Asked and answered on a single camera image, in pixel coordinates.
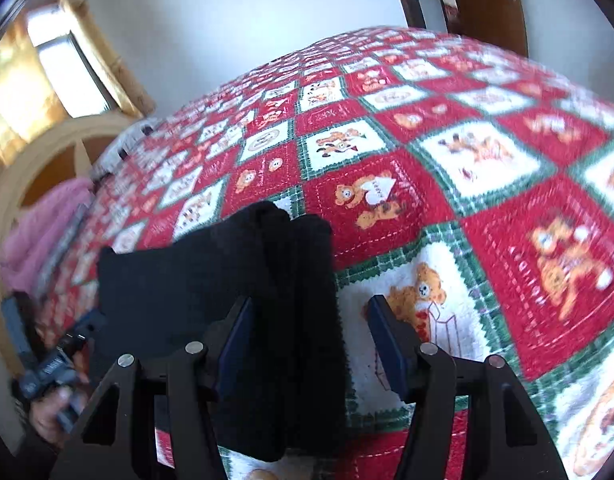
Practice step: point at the person's left hand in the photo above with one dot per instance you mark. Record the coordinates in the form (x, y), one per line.
(44, 417)

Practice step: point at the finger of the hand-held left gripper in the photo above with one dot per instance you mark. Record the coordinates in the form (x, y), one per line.
(17, 330)
(87, 325)

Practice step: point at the red printed blanket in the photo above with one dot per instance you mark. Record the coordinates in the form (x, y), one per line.
(437, 135)

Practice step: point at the bright window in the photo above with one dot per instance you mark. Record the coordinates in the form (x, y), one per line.
(72, 65)

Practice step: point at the brown wooden door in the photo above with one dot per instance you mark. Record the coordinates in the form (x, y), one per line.
(487, 5)

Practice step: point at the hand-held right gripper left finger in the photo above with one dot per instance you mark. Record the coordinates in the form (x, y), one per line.
(234, 345)

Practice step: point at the black pants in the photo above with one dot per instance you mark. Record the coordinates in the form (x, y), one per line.
(287, 285)

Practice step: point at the golden curtain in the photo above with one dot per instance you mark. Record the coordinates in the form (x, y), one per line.
(17, 95)

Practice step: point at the white patterned cloth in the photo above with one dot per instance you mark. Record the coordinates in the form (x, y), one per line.
(127, 145)

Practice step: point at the pink fluffy cloth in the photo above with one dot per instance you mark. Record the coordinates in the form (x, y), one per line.
(42, 230)

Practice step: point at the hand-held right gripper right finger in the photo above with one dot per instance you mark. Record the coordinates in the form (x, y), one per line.
(389, 345)

